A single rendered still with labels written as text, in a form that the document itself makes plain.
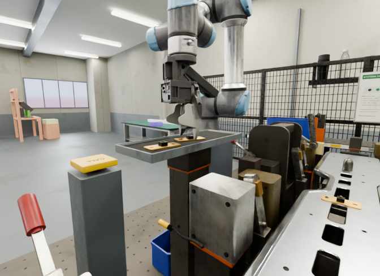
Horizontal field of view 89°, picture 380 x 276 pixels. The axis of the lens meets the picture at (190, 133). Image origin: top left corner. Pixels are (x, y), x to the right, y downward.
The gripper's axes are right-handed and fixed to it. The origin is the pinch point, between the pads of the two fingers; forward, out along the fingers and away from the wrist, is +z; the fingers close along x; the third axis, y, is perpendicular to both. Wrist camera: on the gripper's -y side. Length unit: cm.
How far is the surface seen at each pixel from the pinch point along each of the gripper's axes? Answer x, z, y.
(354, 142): -2, 13, -102
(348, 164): 12, 15, -63
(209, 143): 6.8, 2.0, -2.1
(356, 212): 28.1, 17.8, -30.3
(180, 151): 10.6, 2.0, 8.1
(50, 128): -817, 77, 144
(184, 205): 3.9, 18.7, 3.9
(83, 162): 10.9, 1.7, 26.2
